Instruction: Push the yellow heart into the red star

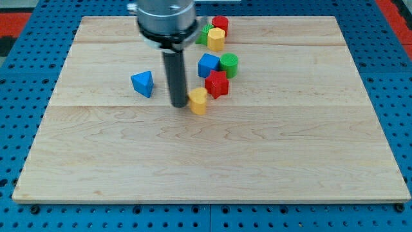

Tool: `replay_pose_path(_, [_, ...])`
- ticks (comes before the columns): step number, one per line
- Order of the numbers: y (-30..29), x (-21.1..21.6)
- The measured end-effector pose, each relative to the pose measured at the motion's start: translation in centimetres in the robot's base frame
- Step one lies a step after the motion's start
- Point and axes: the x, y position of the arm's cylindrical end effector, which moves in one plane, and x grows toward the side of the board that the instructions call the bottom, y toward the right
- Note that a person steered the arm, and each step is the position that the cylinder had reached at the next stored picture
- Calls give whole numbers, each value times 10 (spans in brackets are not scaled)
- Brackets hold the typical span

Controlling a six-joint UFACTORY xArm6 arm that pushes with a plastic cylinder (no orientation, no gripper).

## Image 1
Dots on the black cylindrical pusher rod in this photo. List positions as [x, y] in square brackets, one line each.
[176, 79]

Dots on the yellow heart block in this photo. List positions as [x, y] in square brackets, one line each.
[198, 100]

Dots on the green star block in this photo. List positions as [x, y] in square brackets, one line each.
[203, 37]

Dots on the red star block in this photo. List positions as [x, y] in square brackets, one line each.
[217, 83]

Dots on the blue cube block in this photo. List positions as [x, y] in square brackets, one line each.
[207, 63]

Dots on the blue triangle block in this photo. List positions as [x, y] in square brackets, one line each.
[143, 83]

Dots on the yellow hexagon block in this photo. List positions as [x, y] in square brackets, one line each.
[216, 39]

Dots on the green cylinder block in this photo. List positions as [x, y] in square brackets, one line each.
[229, 64]

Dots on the red cylinder block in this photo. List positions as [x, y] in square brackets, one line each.
[221, 22]

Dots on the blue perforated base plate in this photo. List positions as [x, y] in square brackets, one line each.
[31, 69]

